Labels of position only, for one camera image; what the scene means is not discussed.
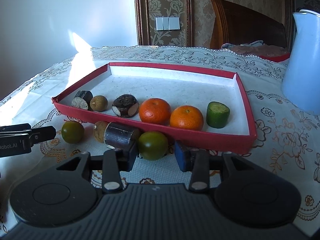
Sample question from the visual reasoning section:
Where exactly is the green tomato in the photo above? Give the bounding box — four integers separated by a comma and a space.
61, 121, 85, 144
138, 131, 169, 161

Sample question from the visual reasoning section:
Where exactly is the dark water chestnut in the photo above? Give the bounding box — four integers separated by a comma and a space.
112, 94, 139, 118

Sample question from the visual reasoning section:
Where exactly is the right orange tangerine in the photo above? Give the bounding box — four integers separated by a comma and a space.
169, 105, 204, 131

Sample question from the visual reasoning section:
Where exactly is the orange tangerine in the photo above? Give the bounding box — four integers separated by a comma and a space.
139, 98, 171, 125
169, 105, 204, 131

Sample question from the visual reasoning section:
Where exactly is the green cucumber piece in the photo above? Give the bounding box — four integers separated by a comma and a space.
206, 101, 230, 128

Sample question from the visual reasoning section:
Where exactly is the dark sugarcane piece in tray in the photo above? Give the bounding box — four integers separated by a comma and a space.
71, 90, 93, 111

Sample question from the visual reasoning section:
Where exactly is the left orange tangerine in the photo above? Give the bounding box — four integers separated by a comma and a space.
139, 98, 171, 125

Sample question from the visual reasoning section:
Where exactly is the brown longan in tray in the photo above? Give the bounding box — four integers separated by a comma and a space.
90, 95, 108, 112

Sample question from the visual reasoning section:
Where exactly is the red shallow box tray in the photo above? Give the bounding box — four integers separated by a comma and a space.
52, 62, 257, 154

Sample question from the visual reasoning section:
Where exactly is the white lace tablecloth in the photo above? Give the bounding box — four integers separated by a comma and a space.
1, 46, 319, 238

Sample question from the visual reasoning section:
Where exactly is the striped pillow bedding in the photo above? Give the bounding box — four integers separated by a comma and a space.
221, 40, 290, 62

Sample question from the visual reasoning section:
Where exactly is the light blue electric kettle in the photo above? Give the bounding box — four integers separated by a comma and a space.
281, 9, 320, 115

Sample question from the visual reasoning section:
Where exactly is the gold framed wallpaper panel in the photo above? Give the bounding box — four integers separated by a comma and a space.
135, 0, 194, 47

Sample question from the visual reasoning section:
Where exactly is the white wall light switch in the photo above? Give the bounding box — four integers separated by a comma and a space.
155, 17, 180, 30

